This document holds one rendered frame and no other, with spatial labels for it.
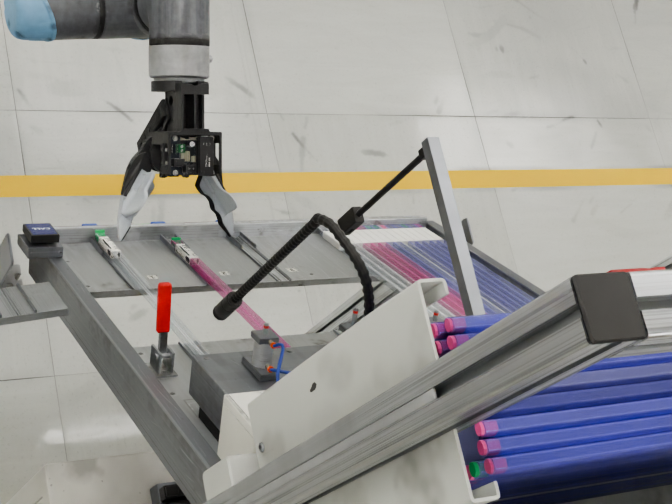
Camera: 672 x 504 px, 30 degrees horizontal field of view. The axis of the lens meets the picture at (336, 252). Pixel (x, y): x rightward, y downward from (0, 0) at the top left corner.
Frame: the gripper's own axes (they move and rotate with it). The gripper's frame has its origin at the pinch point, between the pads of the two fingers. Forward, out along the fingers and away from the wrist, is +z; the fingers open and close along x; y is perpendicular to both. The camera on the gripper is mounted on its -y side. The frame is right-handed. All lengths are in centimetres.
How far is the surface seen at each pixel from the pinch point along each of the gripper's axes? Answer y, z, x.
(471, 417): 84, 4, -12
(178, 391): 16.6, 15.9, -6.1
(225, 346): 6.4, 13.1, 4.3
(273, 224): -30.7, 1.2, 28.8
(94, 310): -4.0, 9.1, -9.4
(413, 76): -127, -27, 116
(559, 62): -130, -32, 165
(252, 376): 27.3, 12.6, -1.7
